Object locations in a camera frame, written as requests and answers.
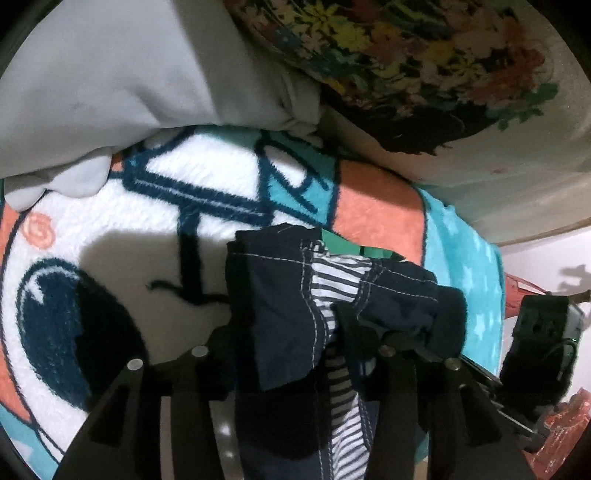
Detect light grey cloth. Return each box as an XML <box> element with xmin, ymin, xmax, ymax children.
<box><xmin>0</xmin><ymin>0</ymin><xmax>324</xmax><ymax>213</ymax></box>

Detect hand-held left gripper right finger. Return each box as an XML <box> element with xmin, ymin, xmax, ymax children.
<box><xmin>334</xmin><ymin>302</ymin><xmax>533</xmax><ymax>480</ymax></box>

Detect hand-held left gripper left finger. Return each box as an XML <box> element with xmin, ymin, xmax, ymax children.
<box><xmin>53</xmin><ymin>323</ymin><xmax>237</xmax><ymax>480</ymax></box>

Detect printed fleece blanket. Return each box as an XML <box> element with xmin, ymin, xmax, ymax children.
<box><xmin>0</xmin><ymin>124</ymin><xmax>506</xmax><ymax>480</ymax></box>

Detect green cloth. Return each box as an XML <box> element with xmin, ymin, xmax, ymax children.
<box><xmin>318</xmin><ymin>228</ymin><xmax>406</xmax><ymax>260</ymax></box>

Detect floral printed cream cloth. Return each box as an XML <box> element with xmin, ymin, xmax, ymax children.
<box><xmin>225</xmin><ymin>0</ymin><xmax>591</xmax><ymax>246</ymax></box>

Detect red cloth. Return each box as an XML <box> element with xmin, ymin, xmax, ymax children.
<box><xmin>504</xmin><ymin>273</ymin><xmax>551</xmax><ymax>320</ymax></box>

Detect navy pants with striped lining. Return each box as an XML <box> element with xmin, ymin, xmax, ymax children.
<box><xmin>225</xmin><ymin>224</ymin><xmax>468</xmax><ymax>480</ymax></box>

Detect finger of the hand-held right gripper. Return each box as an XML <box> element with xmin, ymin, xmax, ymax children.
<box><xmin>462</xmin><ymin>357</ymin><xmax>548</xmax><ymax>455</ymax></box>

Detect orange crinkled plastic bag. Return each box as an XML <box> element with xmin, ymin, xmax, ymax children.
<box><xmin>526</xmin><ymin>387</ymin><xmax>591</xmax><ymax>480</ymax></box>

